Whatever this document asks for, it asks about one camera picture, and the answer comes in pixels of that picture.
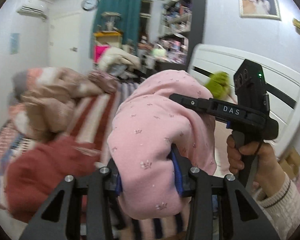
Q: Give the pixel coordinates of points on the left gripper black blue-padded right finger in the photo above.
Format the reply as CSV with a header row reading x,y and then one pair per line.
x,y
219,207

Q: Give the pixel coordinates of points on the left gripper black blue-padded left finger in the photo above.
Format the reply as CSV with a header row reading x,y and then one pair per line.
x,y
59,217

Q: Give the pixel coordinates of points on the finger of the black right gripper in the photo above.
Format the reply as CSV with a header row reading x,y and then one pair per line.
x,y
199,105

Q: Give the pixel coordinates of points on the pink patterned garment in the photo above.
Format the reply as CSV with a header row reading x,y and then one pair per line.
x,y
144,128

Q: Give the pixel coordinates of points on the white knit sleeve forearm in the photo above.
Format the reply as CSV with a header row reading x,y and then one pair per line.
x,y
282,209

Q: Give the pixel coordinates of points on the right hand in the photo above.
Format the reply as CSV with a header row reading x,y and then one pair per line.
x,y
269,174

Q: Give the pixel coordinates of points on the green plush toy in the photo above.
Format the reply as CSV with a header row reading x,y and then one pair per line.
x,y
219,85

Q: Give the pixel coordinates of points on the white bed headboard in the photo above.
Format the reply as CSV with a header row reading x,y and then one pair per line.
x,y
280,85

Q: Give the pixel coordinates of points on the striped plush blanket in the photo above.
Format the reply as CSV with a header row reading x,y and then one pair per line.
x,y
91,123

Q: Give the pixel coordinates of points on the white handbag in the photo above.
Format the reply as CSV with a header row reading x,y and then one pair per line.
x,y
158,52

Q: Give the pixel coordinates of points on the red garment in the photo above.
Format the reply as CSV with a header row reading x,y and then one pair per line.
x,y
31,177

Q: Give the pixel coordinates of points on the dark bookshelf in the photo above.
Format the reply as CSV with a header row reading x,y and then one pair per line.
x,y
182,27

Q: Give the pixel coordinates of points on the cream bedding pile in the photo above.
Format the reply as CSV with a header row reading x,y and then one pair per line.
x,y
115,55

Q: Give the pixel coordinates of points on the pink crumpled quilt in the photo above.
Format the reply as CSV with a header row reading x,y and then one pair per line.
x,y
44,99

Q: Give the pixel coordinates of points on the yellow shelf cabinet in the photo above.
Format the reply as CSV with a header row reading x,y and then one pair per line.
x,y
111,38

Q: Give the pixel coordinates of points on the teal curtain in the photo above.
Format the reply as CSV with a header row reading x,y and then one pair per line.
x,y
128,22

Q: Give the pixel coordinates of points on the white door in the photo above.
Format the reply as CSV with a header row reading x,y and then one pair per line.
x,y
64,41

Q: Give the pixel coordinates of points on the air conditioner unit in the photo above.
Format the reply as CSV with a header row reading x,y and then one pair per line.
x,y
34,8

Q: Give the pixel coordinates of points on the framed wall photo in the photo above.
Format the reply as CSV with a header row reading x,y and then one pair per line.
x,y
268,9

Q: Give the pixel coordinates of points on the round wall clock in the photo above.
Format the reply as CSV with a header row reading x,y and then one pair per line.
x,y
89,5

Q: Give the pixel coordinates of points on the blue wall poster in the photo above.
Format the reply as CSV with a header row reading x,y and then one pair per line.
x,y
14,43

